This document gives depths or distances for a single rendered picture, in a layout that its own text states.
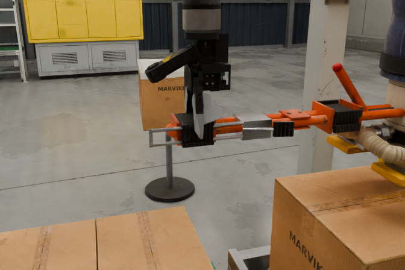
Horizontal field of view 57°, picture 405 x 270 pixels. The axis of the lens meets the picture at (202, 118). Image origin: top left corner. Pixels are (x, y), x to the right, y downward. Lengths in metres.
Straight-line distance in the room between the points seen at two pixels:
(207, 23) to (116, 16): 7.27
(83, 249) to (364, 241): 1.04
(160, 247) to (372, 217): 0.83
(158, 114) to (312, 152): 1.03
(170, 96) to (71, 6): 5.58
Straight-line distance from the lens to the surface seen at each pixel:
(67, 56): 8.01
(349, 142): 1.10
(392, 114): 1.01
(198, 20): 0.73
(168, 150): 2.93
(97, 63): 8.06
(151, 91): 2.49
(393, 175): 0.95
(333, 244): 0.94
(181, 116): 0.80
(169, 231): 1.62
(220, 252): 2.42
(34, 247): 1.66
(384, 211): 1.06
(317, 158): 2.17
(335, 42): 2.05
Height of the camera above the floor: 1.44
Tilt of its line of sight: 17 degrees down
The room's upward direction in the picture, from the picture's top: straight up
